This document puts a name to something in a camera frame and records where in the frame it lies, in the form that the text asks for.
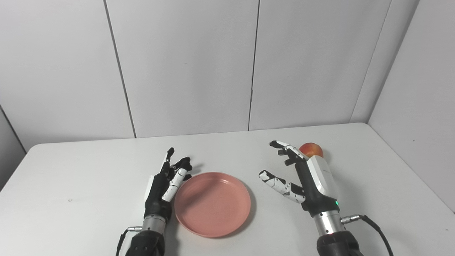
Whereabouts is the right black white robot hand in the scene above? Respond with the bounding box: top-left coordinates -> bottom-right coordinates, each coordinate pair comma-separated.
259,140 -> 340,218

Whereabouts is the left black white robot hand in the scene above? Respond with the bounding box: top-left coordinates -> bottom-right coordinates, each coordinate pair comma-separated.
144,147 -> 193,224

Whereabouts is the red yellow apple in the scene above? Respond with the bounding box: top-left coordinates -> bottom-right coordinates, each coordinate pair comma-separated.
299,142 -> 324,159

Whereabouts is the pink round plate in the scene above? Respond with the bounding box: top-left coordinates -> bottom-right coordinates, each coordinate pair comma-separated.
174,172 -> 251,238

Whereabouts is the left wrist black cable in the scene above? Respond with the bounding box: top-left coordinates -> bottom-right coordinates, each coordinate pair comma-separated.
116,226 -> 143,256

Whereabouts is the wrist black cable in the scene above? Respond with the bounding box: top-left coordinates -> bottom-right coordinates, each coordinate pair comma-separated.
340,214 -> 394,256
116,226 -> 143,256

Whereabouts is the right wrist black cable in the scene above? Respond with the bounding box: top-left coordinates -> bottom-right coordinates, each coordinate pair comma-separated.
340,214 -> 394,256

